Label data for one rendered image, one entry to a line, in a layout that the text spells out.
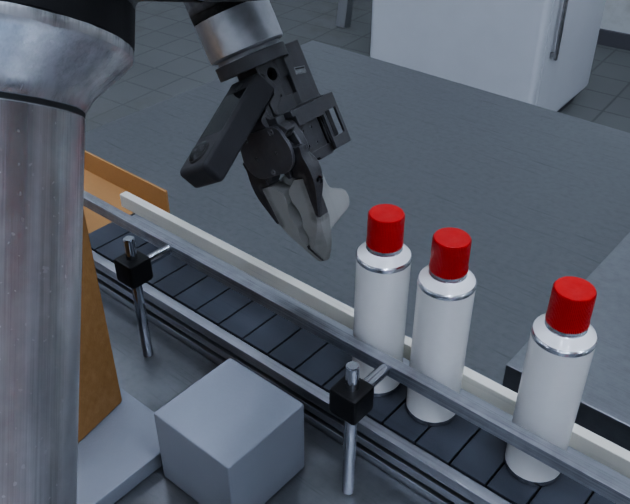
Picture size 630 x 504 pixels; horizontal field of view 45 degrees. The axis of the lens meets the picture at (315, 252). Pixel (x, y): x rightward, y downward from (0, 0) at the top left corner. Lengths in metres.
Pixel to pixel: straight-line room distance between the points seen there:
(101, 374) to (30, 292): 0.57
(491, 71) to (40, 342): 2.96
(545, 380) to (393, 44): 2.77
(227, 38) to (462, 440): 0.43
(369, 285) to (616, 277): 0.40
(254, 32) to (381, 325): 0.29
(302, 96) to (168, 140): 0.66
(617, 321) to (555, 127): 0.62
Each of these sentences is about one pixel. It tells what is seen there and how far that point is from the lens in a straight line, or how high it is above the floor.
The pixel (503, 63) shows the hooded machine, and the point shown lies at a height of 0.36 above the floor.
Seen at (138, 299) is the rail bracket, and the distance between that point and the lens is 0.87.
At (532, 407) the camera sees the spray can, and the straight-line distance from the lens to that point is 0.68.
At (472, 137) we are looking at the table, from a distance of 1.42.
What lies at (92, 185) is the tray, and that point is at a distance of 1.28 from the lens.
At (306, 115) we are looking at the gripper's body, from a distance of 0.74.
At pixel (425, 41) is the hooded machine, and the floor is 0.37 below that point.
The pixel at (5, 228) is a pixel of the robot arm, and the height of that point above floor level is 1.33.
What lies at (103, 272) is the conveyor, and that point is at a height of 0.87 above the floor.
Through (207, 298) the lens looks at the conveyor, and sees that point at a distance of 0.92.
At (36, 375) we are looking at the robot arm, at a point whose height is 1.29.
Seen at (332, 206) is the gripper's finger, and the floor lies 1.05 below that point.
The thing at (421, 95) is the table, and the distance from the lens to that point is 1.57.
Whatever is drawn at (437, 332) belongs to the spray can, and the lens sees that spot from 0.69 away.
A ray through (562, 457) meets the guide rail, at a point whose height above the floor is 0.96.
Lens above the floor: 1.45
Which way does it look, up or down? 35 degrees down
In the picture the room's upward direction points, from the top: straight up
